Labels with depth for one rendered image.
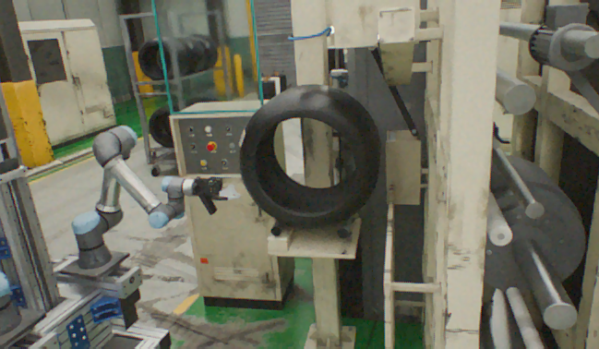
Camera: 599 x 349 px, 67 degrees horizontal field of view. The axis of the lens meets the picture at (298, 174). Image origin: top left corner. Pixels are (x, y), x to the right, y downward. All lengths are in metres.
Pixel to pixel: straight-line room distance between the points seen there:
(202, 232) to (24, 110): 4.83
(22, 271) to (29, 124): 5.24
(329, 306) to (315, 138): 0.92
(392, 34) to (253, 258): 1.86
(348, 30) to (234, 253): 1.78
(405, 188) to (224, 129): 1.09
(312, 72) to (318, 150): 0.36
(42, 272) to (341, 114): 1.45
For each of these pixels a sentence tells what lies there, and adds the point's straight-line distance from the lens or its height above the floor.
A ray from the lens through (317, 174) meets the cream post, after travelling 2.18.
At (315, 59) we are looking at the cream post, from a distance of 2.06.
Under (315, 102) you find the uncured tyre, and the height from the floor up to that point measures 1.43.
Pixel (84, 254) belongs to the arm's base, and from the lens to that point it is 2.33.
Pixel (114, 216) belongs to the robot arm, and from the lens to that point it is 2.38.
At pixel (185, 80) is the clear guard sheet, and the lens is 2.63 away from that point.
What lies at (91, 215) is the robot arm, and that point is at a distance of 2.31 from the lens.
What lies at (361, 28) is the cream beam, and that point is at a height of 1.69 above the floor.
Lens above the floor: 1.73
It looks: 19 degrees down
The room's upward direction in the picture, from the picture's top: 5 degrees counter-clockwise
